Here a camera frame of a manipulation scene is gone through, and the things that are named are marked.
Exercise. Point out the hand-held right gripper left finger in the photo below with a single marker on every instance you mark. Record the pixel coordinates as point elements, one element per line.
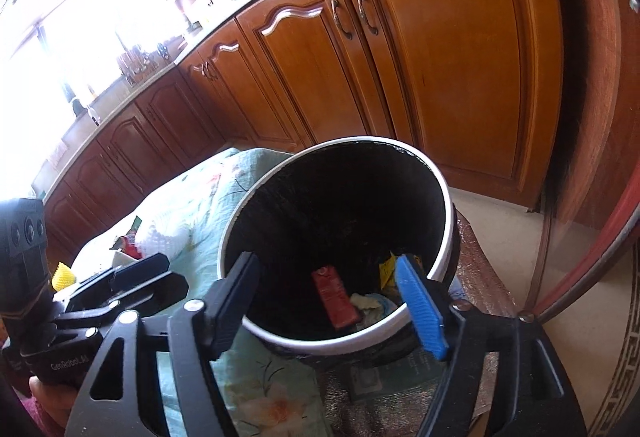
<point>235,302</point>

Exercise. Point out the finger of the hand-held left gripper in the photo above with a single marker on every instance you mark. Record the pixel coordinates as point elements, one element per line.
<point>135,269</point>
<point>160,292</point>

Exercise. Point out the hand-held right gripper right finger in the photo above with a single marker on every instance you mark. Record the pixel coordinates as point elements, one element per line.
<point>420,312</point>

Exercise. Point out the red snack wrapper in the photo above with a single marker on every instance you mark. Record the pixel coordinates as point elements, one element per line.
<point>127,244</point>

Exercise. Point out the yellow foam net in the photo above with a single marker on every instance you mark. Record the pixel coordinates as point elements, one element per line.
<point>62,276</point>

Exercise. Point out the white foam net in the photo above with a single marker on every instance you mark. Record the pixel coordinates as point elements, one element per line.
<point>162,237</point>

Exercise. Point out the green drink carton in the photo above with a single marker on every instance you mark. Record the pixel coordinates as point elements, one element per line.
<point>136,223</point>

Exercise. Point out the white rimmed black trash bin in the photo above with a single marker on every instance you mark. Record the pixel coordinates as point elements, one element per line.
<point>345,197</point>

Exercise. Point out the person's left forearm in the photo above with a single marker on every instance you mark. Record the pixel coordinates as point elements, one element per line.
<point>35,422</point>

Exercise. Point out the person's left hand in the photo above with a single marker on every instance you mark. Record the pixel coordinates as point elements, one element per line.
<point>47,394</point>

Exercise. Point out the yellow wrapper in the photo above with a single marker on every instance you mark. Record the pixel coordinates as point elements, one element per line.
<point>387,272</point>

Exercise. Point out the crumpled paper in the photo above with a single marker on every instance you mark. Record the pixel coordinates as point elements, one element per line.
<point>367,304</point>

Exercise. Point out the floral printed blanket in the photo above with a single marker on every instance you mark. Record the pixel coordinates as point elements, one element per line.
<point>200,217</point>

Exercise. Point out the red drink carton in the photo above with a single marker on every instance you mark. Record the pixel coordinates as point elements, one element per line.
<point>334,299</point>

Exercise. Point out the dark wooden base cabinet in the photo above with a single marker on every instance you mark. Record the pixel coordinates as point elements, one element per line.
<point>100,177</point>

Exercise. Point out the wooden cabinet door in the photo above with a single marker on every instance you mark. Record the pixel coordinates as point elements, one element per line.
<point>235,92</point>
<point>305,67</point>
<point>180,117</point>
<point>450,67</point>

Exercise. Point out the patterned floor mat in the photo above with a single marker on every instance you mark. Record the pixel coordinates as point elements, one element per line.
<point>620,397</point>

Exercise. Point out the round red-rimmed glass tabletop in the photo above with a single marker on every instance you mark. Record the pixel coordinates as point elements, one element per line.
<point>590,117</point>

